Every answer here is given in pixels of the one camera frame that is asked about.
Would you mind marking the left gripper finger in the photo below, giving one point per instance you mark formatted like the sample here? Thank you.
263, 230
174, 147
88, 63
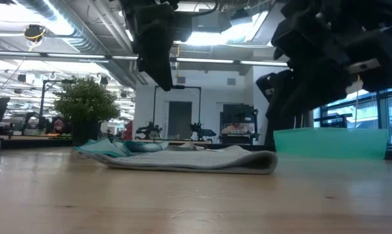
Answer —
158, 70

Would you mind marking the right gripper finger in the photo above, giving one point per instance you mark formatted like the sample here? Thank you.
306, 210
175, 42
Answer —
270, 86
312, 87

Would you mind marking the blue microfiber towel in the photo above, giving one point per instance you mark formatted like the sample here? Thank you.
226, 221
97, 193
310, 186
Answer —
108, 148

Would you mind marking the grey microfiber towel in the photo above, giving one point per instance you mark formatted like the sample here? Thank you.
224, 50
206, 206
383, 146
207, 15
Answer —
199, 161

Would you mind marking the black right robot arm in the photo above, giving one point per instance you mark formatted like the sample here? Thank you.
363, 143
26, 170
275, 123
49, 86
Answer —
361, 9

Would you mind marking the black background robot arm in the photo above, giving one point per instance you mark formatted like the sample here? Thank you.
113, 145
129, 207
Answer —
202, 132
149, 131

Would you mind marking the green plastic basket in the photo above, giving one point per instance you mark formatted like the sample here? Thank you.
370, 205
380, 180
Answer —
329, 143

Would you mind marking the black equipment rack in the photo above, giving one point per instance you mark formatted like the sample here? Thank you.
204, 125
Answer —
238, 112

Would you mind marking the long ceiling light bar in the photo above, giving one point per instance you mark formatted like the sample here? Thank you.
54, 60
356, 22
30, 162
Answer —
205, 60

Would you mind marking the grey door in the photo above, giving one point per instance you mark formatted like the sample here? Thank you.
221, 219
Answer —
179, 120

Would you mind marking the person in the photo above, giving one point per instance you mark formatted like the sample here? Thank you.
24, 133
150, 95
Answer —
58, 126
234, 129

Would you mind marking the green potted plant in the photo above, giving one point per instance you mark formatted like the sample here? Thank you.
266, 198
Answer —
85, 104

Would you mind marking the grey wall vent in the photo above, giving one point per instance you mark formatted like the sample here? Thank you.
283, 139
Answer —
181, 80
231, 81

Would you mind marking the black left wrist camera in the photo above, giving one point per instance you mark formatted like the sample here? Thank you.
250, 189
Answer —
183, 27

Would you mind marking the black background robot frame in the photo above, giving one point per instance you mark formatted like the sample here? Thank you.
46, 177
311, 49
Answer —
43, 97
155, 107

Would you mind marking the window with dark frame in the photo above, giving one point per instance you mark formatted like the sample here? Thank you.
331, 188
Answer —
364, 113

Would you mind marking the silver ventilation duct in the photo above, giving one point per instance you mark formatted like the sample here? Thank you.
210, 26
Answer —
85, 35

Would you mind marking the black ceiling camera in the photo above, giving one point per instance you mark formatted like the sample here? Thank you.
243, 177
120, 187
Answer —
34, 32

